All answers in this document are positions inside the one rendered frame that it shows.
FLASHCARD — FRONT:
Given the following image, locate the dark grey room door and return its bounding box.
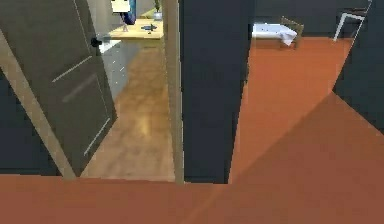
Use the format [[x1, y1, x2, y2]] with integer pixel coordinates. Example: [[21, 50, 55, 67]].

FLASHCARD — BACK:
[[0, 0, 118, 178]]

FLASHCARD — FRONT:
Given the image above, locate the pale wooden table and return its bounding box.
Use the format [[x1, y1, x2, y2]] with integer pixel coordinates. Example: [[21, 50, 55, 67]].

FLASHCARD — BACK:
[[109, 18, 165, 41]]

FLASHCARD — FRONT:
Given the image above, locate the white framed chair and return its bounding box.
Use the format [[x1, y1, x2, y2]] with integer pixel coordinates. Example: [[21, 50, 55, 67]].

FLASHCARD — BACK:
[[333, 11, 367, 43]]

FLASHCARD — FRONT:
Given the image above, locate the dark blue object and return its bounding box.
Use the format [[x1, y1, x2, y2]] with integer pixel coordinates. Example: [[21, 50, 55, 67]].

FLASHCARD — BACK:
[[140, 23, 158, 34]]

